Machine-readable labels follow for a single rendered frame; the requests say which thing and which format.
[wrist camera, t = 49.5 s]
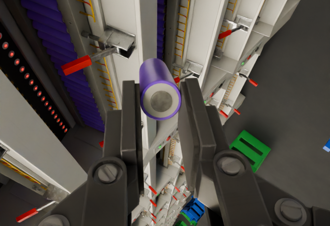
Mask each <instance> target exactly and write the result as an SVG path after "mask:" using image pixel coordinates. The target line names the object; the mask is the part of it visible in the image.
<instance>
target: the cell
mask: <svg viewBox="0 0 330 226"><path fill-rule="evenodd" d="M139 88H140V107H141V109H142V111H143V112H144V113H145V114H146V115H147V116H148V117H149V118H151V119H154V120H166V119H169V118H171V117H173V116H174V115H175V114H177V112H178V111H179V109H180V107H181V92H180V90H179V88H178V86H177V84H176V82H175V81H174V79H173V77H172V75H171V73H170V71H169V69H168V67H167V66H166V64H165V63H164V62H163V61H162V60H160V59H158V58H150V59H147V60H146V61H144V62H143V63H142V65H141V66H140V69H139Z"/></svg>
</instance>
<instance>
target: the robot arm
mask: <svg viewBox="0 0 330 226"><path fill-rule="evenodd" d="M180 92H181V107H180V109H179V111H178V134H179V140H180V145H181V152H182V158H183V164H184V170H185V176H186V182H187V188H188V191H192V193H193V198H197V200H198V201H200V202H201V203H203V204H204V209H205V214H206V219H207V224H208V226H330V210H326V209H323V208H319V207H315V206H312V208H309V207H306V206H305V205H304V204H303V203H302V202H301V201H299V200H298V199H297V198H295V197H293V196H292V195H290V194H288V193H287V192H285V191H283V190H282V189H280V188H279V187H277V186H275V185H274V184H272V183H270V182H269V181H267V180H265V179H264V178H262V177H260V176H259V175H257V174H255V173H254V172H253V171H252V168H251V165H250V163H249V161H248V159H247V157H245V156H244V155H243V154H242V153H240V152H238V151H235V150H230V148H229V145H228V142H227V139H226V136H225V133H224V130H223V127H222V123H221V120H220V117H219V113H218V110H217V108H216V106H215V105H213V106H206V105H205V103H204V100H203V96H202V92H201V89H200V85H199V82H198V79H197V78H185V81H184V82H180ZM142 194H144V175H143V151H142V128H141V108H140V88H139V83H137V84H136V83H135V80H130V81H122V109H121V110H107V112H106V122H105V133H104V144H103V156H102V158H100V159H98V160H97V161H95V162H94V163H93V164H92V165H91V167H90V168H89V171H88V176H87V180H86V181H85V182H84V183H83V184H82V185H80V186H79V187H78V188H77V189H76V190H74V191H73V192H72V193H71V194H69V195H68V196H67V197H66V198H65V199H63V200H62V201H61V202H60V203H58V204H57V205H56V206H55V207H54V208H52V209H51V210H50V211H49V212H48V213H46V214H45V215H44V216H43V217H41V218H40V219H39V220H38V221H37V222H36V224H35V226H132V211H133V210H134V209H135V208H136V207H137V206H138V205H139V195H142Z"/></svg>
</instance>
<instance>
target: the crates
mask: <svg viewBox="0 0 330 226"><path fill-rule="evenodd" d="M229 148H230V150H235V151H238V152H240V153H242V154H243V155H244V156H245V157H247V159H248V161H249V163H250V165H251V168H252V171H253V172H254V173H255V172H256V171H257V170H258V168H259V167H260V166H261V164H262V163H263V161H264V160H265V158H266V156H267V155H268V153H269V152H270V150H271V149H270V148H269V147H267V146H266V145H265V144H263V143H262V142H261V141H259V140H258V139H257V138H255V137H254V136H252V135H251V134H250V133H248V132H247V131H245V130H243V131H242V132H241V133H240V134H239V136H238V137H237V138H236V139H235V140H234V141H233V142H232V144H231V145H230V146H229ZM204 213H205V209H204V204H203V203H201V202H200V201H198V200H197V198H193V199H191V200H190V202H189V203H187V204H186V206H185V207H184V208H183V209H182V210H181V213H180V214H183V215H184V216H185V217H186V219H187V220H188V221H189V222H190V223H191V224H190V225H194V226H196V225H197V222H198V221H199V219H200V218H201V217H202V216H203V214H204ZM175 226H187V225H186V224H185V223H184V222H183V221H181V220H179V221H178V222H177V223H176V225H175Z"/></svg>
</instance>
